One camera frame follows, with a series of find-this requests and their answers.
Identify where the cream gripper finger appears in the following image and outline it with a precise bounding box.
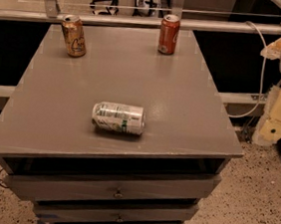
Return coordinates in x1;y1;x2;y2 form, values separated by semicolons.
252;86;281;146
261;38;281;60

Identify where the red coke can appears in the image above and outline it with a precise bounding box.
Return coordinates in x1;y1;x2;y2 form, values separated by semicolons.
158;14;180;55

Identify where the silver green 7up can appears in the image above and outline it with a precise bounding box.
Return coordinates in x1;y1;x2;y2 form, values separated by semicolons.
92;102;145;135

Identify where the gold soda can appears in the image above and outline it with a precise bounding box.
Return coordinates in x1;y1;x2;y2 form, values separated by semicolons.
62;14;86;58

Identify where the middle grey drawer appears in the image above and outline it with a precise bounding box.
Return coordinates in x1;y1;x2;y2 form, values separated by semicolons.
33;200;198;224

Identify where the grey drawer cabinet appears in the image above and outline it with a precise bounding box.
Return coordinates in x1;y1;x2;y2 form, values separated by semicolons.
0;26;242;224

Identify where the top grey drawer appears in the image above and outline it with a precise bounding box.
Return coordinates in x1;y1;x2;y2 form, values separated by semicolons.
4;174;221;202

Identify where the metal railing frame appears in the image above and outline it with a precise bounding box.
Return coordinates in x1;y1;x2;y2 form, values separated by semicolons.
0;0;281;35

